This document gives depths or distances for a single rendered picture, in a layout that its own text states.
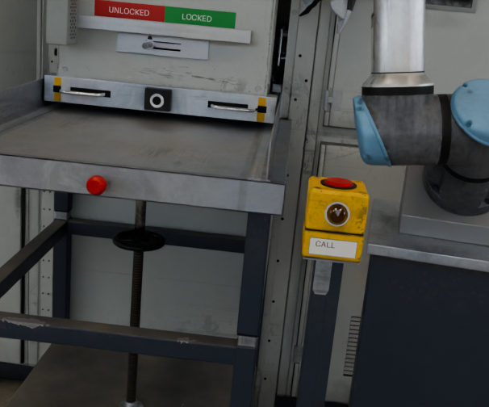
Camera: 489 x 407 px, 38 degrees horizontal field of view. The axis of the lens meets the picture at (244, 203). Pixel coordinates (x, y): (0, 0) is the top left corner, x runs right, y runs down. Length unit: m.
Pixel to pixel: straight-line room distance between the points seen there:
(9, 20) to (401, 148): 1.08
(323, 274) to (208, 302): 1.03
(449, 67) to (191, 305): 0.93
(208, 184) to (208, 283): 0.82
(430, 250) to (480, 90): 0.28
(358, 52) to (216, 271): 0.69
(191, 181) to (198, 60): 0.52
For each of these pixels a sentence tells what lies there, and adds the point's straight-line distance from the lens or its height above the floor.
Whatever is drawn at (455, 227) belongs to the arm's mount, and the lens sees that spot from 1.32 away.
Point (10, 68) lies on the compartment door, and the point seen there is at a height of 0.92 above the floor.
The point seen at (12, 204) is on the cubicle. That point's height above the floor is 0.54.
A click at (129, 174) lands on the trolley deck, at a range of 1.21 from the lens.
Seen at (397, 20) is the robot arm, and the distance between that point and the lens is 1.17.
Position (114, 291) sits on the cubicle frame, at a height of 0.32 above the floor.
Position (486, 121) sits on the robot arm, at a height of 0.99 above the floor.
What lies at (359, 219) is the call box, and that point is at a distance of 0.96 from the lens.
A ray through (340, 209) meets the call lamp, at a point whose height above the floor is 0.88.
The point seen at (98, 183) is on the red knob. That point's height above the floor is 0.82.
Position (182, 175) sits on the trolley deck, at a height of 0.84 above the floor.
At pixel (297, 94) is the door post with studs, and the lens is 1.84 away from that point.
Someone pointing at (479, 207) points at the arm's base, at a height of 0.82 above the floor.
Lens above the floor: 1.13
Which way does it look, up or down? 16 degrees down
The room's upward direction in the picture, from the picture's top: 5 degrees clockwise
